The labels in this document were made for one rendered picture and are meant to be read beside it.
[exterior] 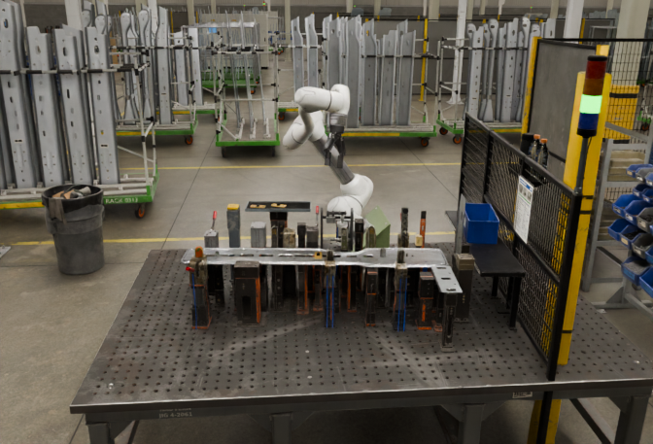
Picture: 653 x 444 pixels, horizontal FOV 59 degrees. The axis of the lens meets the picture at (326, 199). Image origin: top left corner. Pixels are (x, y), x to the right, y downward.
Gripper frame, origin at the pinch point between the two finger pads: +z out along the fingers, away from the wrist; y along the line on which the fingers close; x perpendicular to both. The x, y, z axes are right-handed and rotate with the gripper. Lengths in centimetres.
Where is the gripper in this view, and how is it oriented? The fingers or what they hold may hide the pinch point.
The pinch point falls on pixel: (333, 164)
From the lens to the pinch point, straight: 302.4
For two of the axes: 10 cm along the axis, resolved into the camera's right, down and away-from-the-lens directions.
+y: -4.8, -0.5, -8.7
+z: -0.9, 10.0, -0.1
